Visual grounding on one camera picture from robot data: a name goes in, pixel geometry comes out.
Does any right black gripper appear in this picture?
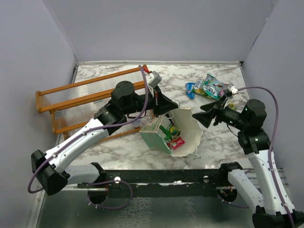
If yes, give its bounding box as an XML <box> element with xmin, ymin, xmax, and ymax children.
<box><xmin>193</xmin><ymin>94</ymin><xmax>248</xmax><ymax>130</ymax></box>

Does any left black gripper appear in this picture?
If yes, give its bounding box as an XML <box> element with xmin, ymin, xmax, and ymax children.
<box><xmin>123</xmin><ymin>85</ymin><xmax>179</xmax><ymax>118</ymax></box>

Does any red blue snack bag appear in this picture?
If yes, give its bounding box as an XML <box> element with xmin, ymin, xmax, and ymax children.
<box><xmin>202</xmin><ymin>74</ymin><xmax>226</xmax><ymax>100</ymax></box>

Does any purple snack bag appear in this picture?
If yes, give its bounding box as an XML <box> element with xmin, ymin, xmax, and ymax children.
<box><xmin>218</xmin><ymin>83</ymin><xmax>234</xmax><ymax>99</ymax></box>

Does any yellow green snack bag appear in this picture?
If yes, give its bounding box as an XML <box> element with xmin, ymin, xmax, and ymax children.
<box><xmin>191</xmin><ymin>79</ymin><xmax>208</xmax><ymax>97</ymax></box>

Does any green skittles snack bag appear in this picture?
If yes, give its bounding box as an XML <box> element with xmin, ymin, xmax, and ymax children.
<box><xmin>159</xmin><ymin>124</ymin><xmax>181</xmax><ymax>143</ymax></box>

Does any blue snack packet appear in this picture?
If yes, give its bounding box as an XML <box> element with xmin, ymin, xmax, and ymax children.
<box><xmin>185</xmin><ymin>83</ymin><xmax>195</xmax><ymax>99</ymax></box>

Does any green paper bag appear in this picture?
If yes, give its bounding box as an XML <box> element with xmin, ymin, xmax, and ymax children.
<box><xmin>139</xmin><ymin>107</ymin><xmax>203</xmax><ymax>157</ymax></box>

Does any small red snack packet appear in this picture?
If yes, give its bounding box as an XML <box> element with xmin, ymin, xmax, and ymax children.
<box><xmin>167</xmin><ymin>136</ymin><xmax>185</xmax><ymax>151</ymax></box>

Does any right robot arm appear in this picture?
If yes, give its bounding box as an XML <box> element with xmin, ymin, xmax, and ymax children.
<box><xmin>192</xmin><ymin>99</ymin><xmax>304</xmax><ymax>228</ymax></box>

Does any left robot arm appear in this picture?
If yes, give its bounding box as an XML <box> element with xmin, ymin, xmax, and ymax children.
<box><xmin>31</xmin><ymin>81</ymin><xmax>178</xmax><ymax>196</ymax></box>

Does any small clear plastic cup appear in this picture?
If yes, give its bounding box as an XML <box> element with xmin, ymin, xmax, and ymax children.
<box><xmin>131</xmin><ymin>119</ymin><xmax>142</xmax><ymax>129</ymax></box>

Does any orange wooden rack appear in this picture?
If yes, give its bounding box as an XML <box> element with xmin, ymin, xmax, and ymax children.
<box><xmin>36</xmin><ymin>67</ymin><xmax>144</xmax><ymax>140</ymax></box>

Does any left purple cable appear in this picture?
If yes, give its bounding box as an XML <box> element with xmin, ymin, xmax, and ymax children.
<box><xmin>27</xmin><ymin>65</ymin><xmax>150</xmax><ymax>193</ymax></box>

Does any purple cable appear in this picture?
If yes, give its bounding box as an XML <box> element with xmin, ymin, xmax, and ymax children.
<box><xmin>231</xmin><ymin>85</ymin><xmax>296</xmax><ymax>228</ymax></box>
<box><xmin>27</xmin><ymin>65</ymin><xmax>150</xmax><ymax>193</ymax></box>

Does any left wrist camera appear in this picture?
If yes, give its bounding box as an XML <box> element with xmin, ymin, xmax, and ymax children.
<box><xmin>146</xmin><ymin>71</ymin><xmax>162</xmax><ymax>88</ymax></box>

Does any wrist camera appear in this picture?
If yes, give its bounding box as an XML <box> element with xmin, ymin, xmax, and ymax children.
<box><xmin>224</xmin><ymin>85</ymin><xmax>238</xmax><ymax>108</ymax></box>
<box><xmin>146</xmin><ymin>71</ymin><xmax>162</xmax><ymax>88</ymax></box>

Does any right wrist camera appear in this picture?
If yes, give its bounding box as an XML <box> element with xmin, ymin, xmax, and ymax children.
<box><xmin>224</xmin><ymin>85</ymin><xmax>238</xmax><ymax>108</ymax></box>

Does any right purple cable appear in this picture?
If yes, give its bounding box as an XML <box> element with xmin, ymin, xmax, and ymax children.
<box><xmin>231</xmin><ymin>85</ymin><xmax>296</xmax><ymax>228</ymax></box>

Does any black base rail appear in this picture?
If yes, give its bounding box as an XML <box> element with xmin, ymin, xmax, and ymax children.
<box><xmin>77</xmin><ymin>162</ymin><xmax>243</xmax><ymax>199</ymax></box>

